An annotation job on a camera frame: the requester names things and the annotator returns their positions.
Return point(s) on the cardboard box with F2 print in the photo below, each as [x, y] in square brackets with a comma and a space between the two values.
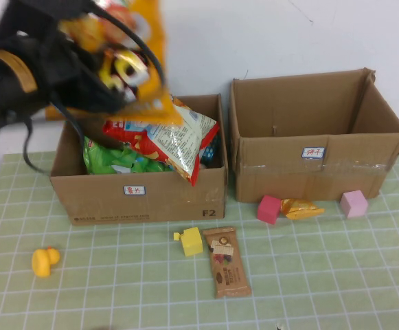
[99, 203]

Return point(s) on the taped cardboard box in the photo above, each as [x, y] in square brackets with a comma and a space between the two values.
[278, 178]

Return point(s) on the brown snack bar packet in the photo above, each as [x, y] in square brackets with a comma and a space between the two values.
[226, 268]

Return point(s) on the tiny yellow block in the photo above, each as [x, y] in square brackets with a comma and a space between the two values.
[176, 236]

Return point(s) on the white label with red writing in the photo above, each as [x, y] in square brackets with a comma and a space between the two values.
[313, 153]
[134, 190]

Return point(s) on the green chip bag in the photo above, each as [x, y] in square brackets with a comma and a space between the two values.
[103, 158]

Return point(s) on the large orange chip bag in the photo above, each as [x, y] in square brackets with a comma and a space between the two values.
[151, 20]

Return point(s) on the magenta foam cube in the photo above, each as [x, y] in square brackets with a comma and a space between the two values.
[269, 209]

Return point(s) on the small gold snack packet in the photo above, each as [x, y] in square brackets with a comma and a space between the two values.
[300, 209]

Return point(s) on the red and white chip bag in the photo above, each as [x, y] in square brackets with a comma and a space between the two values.
[178, 144]

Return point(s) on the blue polka dot packet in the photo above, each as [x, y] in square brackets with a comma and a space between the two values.
[210, 151]

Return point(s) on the light pink foam cube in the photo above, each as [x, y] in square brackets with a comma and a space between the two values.
[354, 204]

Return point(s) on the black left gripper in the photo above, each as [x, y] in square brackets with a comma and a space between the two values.
[55, 68]

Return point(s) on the yellow rubber duck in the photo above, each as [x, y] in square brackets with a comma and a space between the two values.
[41, 263]

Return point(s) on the green checked tablecloth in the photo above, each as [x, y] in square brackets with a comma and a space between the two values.
[322, 275]

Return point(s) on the yellow foam cube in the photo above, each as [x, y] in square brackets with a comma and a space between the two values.
[192, 242]

